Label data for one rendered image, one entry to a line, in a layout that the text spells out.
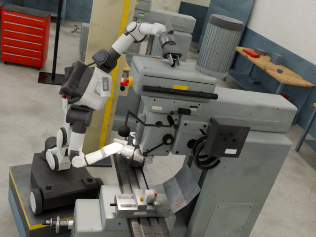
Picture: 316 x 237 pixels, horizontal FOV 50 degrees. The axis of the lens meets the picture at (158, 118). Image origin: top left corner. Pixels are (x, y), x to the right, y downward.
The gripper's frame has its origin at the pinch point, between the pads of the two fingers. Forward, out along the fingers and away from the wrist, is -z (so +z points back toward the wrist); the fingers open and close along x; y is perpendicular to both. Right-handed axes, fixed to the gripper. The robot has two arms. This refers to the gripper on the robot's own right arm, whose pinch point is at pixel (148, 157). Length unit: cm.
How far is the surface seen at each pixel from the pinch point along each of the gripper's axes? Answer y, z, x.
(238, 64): 101, -149, 731
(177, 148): -16.9, -15.9, -6.2
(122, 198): 22.4, 8.6, -20.2
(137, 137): -16.7, 10.4, -6.4
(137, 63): -64, 20, -10
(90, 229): 50, 24, -27
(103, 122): 72, 67, 157
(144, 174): 29.4, 0.5, 21.8
